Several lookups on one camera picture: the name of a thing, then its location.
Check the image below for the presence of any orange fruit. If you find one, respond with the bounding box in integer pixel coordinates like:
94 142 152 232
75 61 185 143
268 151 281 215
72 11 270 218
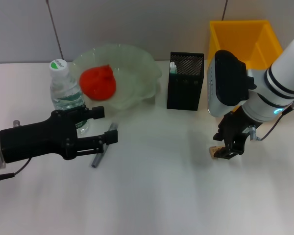
78 64 117 101

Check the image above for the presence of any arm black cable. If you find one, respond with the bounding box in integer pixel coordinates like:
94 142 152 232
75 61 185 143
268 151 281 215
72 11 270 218
0 157 33 182
255 97 294 142

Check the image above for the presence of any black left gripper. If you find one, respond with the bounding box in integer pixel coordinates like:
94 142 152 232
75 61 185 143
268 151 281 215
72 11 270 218
0 105 119 165

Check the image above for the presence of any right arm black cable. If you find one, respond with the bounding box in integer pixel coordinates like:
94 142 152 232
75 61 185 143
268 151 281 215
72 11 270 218
255 97 294 142

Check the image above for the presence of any yellow plastic bin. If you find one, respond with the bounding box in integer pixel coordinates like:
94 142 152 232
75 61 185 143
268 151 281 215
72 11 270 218
209 20 284 71

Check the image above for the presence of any tan eraser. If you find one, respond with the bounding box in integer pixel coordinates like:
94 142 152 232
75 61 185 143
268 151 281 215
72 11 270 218
209 145 226 160

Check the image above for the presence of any green glass fruit plate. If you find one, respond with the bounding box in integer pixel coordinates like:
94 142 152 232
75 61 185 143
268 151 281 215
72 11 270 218
70 44 162 116

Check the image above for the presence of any green pen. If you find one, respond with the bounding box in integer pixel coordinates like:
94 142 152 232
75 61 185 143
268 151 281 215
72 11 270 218
169 61 179 75

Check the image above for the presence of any black mesh pen holder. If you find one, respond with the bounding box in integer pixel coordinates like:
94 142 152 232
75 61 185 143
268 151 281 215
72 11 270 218
166 51 205 111

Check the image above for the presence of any grey marker pen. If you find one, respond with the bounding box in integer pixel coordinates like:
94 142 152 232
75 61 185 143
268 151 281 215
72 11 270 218
91 122 119 169

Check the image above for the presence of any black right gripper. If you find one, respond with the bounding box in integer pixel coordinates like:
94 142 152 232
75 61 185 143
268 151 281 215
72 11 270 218
212 107 262 161

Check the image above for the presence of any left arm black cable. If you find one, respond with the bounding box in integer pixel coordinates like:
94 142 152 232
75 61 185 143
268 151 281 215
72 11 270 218
0 157 33 182

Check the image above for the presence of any clear water bottle green label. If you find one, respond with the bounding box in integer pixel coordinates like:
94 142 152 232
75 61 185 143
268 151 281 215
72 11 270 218
49 59 91 136

